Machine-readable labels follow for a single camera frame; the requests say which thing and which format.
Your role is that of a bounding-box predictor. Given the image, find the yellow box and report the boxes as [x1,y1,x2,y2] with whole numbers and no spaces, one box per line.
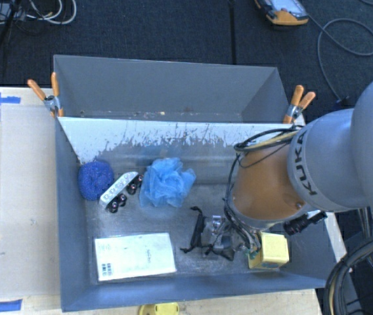
[248,231,290,270]

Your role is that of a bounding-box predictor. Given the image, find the light blue mesh pouf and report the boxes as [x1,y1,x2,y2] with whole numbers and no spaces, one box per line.
[139,157,197,209]

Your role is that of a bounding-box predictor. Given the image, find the black sunglasses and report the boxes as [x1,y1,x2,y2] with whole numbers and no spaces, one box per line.
[179,205,235,262]

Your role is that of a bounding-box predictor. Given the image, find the pale wood flat board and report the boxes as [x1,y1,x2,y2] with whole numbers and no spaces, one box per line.
[0,103,61,303]

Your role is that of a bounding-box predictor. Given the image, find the black cylinder on white bracket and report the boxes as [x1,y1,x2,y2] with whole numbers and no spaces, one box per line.
[283,210,328,236]

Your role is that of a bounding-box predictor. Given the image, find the white toy skateboard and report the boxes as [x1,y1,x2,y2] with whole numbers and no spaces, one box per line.
[99,171,145,214]

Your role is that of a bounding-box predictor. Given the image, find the dark blue scrubber ball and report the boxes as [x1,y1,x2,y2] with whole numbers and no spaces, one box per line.
[77,160,115,201]

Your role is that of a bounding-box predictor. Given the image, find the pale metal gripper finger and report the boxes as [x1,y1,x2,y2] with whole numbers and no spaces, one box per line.
[208,235,234,255]
[205,215,227,236]

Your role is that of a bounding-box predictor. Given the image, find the grey metal bin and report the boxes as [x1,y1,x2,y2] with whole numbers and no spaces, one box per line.
[53,54,339,313]

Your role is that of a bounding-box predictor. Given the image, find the white flat booklet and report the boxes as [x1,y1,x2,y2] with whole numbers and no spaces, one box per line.
[94,232,178,282]

